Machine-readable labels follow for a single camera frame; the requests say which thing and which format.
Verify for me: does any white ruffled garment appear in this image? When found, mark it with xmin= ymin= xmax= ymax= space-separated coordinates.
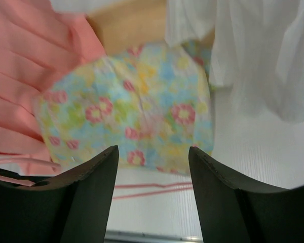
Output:
xmin=50 ymin=0 xmax=304 ymax=125

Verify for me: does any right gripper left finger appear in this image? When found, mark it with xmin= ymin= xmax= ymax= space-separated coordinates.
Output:
xmin=0 ymin=146 xmax=119 ymax=242

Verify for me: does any floral pastel skirt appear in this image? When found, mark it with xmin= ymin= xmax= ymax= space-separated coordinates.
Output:
xmin=34 ymin=40 xmax=213 ymax=175

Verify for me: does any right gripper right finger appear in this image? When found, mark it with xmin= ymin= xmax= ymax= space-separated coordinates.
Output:
xmin=188 ymin=147 xmax=304 ymax=242

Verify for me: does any pink wire hanger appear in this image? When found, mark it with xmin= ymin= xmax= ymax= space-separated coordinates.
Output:
xmin=0 ymin=157 xmax=193 ymax=200

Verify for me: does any salmon pink dress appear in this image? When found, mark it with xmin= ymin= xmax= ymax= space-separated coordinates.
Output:
xmin=0 ymin=1 xmax=104 ymax=161

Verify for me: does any wooden clothes rack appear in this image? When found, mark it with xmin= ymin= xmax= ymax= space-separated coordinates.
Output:
xmin=87 ymin=1 xmax=217 ymax=55

